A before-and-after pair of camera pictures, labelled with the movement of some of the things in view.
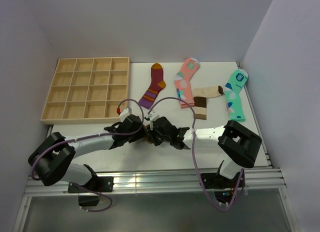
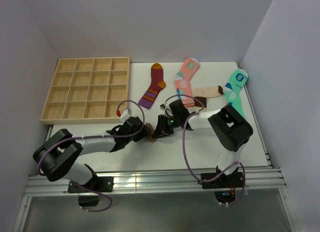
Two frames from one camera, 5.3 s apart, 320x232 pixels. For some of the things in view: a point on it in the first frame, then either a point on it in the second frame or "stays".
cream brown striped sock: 200,96 stays
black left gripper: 140,134 stays
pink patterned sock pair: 182,80 stays
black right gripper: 156,141 -> 161,129
